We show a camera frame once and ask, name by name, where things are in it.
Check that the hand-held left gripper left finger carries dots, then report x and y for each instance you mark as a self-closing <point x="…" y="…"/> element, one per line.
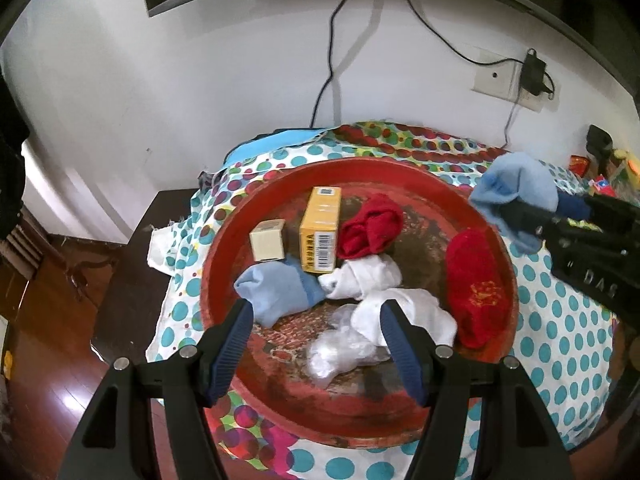
<point x="232" y="345"/>

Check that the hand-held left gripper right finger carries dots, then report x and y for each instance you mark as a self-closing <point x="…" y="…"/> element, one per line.
<point x="402" y="355"/>

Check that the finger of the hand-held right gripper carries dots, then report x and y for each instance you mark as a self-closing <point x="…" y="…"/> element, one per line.
<point x="572" y="207"/>
<point x="525" y="217"/>

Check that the light blue sock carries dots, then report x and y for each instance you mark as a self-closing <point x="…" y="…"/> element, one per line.
<point x="520" y="175"/>
<point x="275" y="290"/>

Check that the white sock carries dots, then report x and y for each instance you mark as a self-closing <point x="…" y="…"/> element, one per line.
<point x="425" y="315"/>
<point x="365" y="275"/>

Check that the clear plastic bag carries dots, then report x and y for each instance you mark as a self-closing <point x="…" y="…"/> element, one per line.
<point x="340" y="355"/>

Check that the red sock with gold embroidery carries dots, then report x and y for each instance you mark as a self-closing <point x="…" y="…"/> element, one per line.
<point x="475" y="280"/>

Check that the red round worn tray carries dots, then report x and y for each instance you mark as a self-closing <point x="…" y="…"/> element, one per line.
<point x="425" y="210"/>

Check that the small beige box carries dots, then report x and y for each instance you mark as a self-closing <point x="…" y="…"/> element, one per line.
<point x="267" y="242"/>

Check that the plain red sock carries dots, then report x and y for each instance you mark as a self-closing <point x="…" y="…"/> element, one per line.
<point x="370" y="230"/>

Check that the yellow cardboard box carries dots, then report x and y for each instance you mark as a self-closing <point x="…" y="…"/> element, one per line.
<point x="320" y="230"/>

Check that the red and green box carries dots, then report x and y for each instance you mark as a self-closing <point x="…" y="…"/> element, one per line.
<point x="602" y="186"/>

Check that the small red packet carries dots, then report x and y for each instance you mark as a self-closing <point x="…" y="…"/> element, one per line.
<point x="580" y="166"/>

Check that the clear bag of snacks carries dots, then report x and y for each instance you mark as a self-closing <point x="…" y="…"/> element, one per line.
<point x="627" y="172"/>

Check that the black stand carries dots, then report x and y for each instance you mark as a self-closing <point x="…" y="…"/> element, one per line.
<point x="599" y="147"/>

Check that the polka dot tablecloth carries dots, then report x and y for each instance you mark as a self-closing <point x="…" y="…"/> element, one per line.
<point x="550" y="340"/>

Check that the dark wooden side table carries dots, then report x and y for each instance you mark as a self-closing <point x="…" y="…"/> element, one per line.
<point x="130" y="285"/>

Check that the black power adapter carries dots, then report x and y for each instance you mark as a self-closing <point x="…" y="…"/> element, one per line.
<point x="534" y="75"/>

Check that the light blue cloth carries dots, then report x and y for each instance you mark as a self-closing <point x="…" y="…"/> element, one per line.
<point x="270" y="142"/>

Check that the brown slatted wooden furniture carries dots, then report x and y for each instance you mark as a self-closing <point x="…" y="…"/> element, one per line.
<point x="20" y="250"/>

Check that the wall socket with charger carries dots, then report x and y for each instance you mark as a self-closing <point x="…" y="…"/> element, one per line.
<point x="495" y="72"/>

